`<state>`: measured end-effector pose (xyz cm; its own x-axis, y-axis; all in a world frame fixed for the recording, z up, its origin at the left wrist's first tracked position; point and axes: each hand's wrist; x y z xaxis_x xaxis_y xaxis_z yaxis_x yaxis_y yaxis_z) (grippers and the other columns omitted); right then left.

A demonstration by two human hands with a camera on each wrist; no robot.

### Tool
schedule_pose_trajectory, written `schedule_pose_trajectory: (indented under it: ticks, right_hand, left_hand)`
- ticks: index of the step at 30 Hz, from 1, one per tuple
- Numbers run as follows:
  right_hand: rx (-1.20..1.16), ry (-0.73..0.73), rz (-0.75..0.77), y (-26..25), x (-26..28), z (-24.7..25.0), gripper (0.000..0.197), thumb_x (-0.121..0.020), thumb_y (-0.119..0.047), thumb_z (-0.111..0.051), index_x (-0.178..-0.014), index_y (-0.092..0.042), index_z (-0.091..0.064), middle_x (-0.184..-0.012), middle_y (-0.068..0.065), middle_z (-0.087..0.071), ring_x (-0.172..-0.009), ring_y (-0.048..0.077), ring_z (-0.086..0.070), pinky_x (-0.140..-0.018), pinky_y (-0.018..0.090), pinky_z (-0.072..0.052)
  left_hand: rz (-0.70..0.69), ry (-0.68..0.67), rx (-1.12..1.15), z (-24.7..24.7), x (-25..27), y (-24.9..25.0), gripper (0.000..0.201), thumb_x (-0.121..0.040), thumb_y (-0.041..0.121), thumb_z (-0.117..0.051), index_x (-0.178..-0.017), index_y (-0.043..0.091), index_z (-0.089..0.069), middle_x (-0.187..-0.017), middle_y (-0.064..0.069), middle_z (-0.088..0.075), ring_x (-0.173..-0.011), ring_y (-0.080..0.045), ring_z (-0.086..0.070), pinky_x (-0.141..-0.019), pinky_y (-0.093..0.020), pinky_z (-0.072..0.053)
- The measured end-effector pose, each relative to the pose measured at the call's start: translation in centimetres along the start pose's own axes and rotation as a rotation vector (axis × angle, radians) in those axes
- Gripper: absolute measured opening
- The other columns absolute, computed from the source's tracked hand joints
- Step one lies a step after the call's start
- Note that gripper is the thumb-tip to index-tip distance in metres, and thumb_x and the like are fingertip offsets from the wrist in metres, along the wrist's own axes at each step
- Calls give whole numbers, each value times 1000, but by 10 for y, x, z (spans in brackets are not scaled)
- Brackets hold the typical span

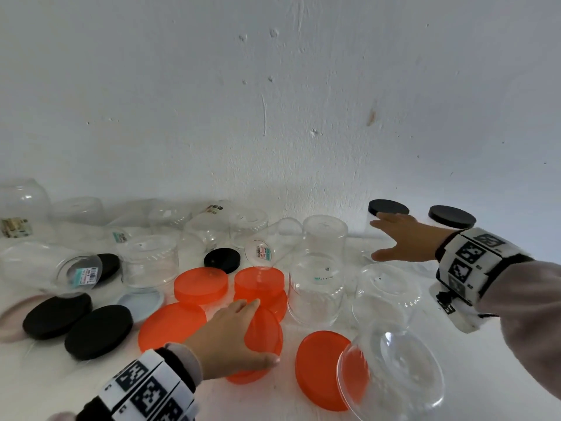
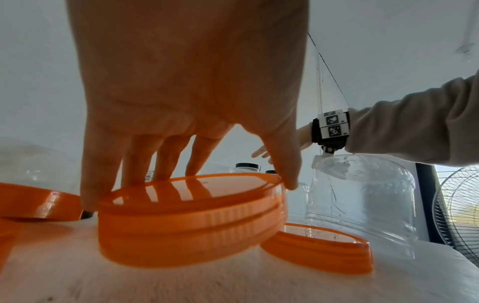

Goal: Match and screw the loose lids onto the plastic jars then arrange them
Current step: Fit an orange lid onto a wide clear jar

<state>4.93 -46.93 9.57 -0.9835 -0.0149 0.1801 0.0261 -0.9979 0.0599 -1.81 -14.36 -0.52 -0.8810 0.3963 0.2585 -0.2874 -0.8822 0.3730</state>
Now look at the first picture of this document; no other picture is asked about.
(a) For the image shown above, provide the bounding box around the group of transparent plastic jars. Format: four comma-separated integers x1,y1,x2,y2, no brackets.
0,178,424,329

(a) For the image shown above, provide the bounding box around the person's right hand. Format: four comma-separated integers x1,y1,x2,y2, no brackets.
369,212,459,264

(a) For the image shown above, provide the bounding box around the tall transparent labelled jar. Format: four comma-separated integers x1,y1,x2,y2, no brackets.
366,212,411,266

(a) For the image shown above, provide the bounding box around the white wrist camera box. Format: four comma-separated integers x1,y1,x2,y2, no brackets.
429,287,500,334

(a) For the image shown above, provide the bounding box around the wide transparent jar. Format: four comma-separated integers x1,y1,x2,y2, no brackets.
336,322,446,421

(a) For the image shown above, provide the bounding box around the black white marker wristband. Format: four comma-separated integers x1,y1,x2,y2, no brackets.
77,348,200,421
435,227,535,305

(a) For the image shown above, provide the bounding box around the pale pink lid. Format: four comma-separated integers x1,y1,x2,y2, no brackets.
0,294,49,345

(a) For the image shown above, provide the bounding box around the large black lid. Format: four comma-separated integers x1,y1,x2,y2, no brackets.
64,304,134,362
22,292,94,341

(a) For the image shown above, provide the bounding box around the person's left hand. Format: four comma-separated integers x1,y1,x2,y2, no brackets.
183,298,282,382

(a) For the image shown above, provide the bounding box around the person's right forearm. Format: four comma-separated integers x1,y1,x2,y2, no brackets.
477,260,561,402

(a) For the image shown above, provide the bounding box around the large orange lid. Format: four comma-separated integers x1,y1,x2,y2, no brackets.
226,305,285,385
295,330,371,413
137,302,207,354

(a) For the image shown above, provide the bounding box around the small orange lid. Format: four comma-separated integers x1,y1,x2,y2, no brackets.
234,289,289,323
233,265,286,299
173,267,230,306

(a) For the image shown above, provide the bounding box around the light blue lid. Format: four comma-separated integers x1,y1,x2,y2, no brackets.
117,288,165,324

